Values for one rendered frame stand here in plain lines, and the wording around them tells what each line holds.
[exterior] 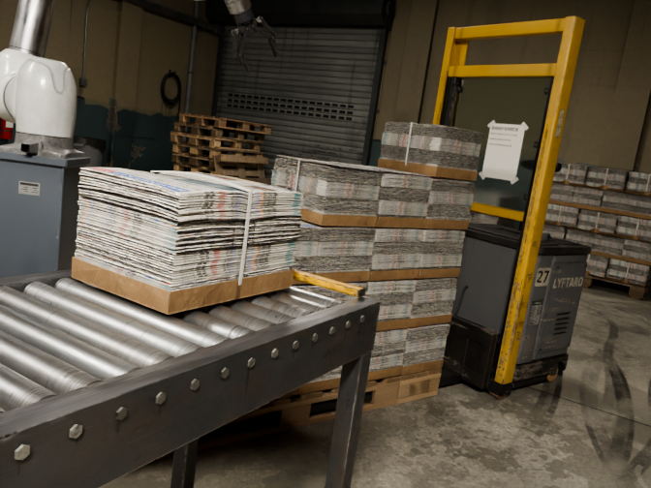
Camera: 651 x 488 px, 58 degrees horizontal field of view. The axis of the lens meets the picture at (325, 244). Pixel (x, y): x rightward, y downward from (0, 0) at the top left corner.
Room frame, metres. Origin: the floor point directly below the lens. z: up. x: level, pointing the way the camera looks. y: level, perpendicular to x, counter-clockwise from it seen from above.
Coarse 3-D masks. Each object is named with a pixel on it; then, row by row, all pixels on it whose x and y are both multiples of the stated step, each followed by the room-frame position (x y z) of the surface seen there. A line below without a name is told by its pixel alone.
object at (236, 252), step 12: (192, 180) 1.23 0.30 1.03; (240, 192) 1.13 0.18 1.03; (240, 204) 1.13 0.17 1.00; (252, 204) 1.16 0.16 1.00; (240, 216) 1.14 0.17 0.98; (252, 216) 1.17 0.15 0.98; (240, 228) 1.14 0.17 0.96; (252, 228) 1.17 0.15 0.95; (240, 240) 1.15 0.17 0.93; (252, 240) 1.18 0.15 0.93; (240, 252) 1.16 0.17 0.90; (240, 264) 1.16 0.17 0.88
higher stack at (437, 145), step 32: (384, 128) 2.86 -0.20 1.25; (416, 128) 2.69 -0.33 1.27; (448, 128) 2.58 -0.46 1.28; (416, 160) 2.67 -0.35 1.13; (448, 160) 2.61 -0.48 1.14; (448, 192) 2.62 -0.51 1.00; (448, 256) 2.68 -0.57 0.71; (416, 288) 2.56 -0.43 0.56; (448, 288) 2.70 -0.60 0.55; (416, 352) 2.60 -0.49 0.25; (416, 384) 2.63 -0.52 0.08
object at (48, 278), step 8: (48, 272) 1.18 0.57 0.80; (56, 272) 1.19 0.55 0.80; (64, 272) 1.20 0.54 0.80; (0, 280) 1.08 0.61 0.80; (8, 280) 1.09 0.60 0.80; (16, 280) 1.10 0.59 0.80; (24, 280) 1.10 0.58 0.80; (32, 280) 1.11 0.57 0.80; (40, 280) 1.12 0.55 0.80; (48, 280) 1.13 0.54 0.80; (56, 280) 1.15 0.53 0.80; (16, 288) 1.08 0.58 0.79; (24, 288) 1.09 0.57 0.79
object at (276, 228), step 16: (192, 176) 1.31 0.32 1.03; (224, 176) 1.38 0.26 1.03; (272, 192) 1.21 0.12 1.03; (288, 192) 1.26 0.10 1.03; (272, 208) 1.22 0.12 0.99; (288, 208) 1.26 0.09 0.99; (256, 224) 1.18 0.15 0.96; (272, 224) 1.22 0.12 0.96; (288, 224) 1.27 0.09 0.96; (256, 240) 1.19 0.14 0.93; (272, 240) 1.23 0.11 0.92; (288, 240) 1.28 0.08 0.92; (256, 256) 1.20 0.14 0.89; (272, 256) 1.24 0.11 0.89; (288, 256) 1.29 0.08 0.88; (256, 272) 1.20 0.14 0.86; (272, 272) 1.25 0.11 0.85
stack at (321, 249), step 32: (320, 256) 2.21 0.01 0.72; (352, 256) 2.31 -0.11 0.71; (384, 256) 2.42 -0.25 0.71; (416, 256) 2.55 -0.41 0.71; (320, 288) 2.21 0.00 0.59; (384, 288) 2.44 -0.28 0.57; (384, 320) 2.46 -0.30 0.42; (384, 352) 2.47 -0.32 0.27; (384, 384) 2.49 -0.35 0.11; (256, 416) 2.23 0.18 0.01; (288, 416) 2.17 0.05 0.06; (320, 416) 2.28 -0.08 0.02
